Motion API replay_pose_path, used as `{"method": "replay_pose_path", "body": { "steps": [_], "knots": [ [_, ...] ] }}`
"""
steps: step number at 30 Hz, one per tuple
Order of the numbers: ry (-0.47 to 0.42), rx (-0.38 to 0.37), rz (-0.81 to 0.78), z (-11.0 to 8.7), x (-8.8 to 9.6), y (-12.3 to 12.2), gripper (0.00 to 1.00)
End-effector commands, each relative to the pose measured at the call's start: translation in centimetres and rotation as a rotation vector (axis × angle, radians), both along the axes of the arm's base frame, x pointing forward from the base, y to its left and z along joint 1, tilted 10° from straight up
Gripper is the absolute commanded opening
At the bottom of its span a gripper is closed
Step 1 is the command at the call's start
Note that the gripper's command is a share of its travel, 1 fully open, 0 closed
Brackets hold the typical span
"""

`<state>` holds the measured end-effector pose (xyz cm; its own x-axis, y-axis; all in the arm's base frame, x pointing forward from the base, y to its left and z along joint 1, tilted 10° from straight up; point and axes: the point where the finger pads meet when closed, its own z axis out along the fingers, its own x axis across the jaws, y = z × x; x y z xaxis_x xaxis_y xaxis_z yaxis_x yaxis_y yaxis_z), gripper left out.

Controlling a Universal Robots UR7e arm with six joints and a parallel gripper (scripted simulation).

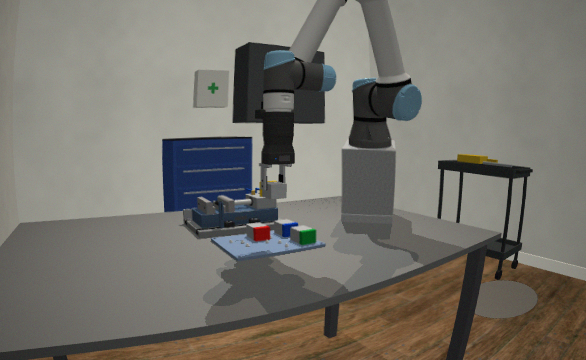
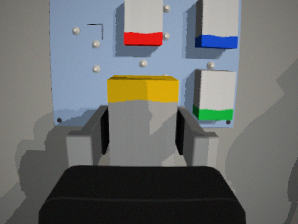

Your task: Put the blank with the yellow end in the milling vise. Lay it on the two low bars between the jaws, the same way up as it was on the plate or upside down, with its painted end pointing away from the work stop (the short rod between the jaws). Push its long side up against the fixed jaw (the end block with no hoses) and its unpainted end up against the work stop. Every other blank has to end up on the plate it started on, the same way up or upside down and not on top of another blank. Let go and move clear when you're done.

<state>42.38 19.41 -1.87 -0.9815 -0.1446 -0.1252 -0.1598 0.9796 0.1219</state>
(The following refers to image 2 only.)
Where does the white block with green end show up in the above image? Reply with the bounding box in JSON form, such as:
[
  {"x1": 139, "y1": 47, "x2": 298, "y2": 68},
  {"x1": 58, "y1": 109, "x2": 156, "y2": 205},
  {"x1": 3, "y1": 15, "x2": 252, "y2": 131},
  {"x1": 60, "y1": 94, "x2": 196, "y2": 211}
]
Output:
[{"x1": 192, "y1": 69, "x2": 236, "y2": 120}]

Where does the grey block with blue end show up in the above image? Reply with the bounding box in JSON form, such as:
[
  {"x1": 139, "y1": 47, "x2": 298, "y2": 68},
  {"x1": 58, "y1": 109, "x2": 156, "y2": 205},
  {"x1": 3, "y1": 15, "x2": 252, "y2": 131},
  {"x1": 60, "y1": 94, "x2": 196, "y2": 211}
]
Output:
[{"x1": 195, "y1": 0, "x2": 239, "y2": 49}]

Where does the grey block with red end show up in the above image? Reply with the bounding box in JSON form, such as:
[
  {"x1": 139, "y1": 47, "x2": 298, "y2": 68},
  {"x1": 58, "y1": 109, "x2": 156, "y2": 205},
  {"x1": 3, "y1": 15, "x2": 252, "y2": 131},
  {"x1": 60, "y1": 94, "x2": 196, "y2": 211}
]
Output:
[{"x1": 124, "y1": 0, "x2": 163, "y2": 46}]

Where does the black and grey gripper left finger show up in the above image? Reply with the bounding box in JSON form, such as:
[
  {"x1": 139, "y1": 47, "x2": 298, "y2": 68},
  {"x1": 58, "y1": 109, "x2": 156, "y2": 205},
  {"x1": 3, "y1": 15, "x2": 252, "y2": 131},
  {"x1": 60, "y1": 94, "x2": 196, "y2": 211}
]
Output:
[{"x1": 66, "y1": 105, "x2": 109, "y2": 168}]

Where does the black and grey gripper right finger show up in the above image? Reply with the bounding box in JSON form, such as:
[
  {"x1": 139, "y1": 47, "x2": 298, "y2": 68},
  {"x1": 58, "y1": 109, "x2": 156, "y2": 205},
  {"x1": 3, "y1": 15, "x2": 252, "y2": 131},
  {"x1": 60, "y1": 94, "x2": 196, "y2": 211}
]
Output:
[{"x1": 175, "y1": 106, "x2": 220, "y2": 169}]

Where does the grey block with yellow end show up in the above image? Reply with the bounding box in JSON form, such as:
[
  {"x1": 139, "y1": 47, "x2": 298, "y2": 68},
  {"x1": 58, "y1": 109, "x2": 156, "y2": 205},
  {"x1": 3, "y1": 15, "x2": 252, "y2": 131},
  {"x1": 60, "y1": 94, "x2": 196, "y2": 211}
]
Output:
[{"x1": 107, "y1": 75, "x2": 179, "y2": 166}]

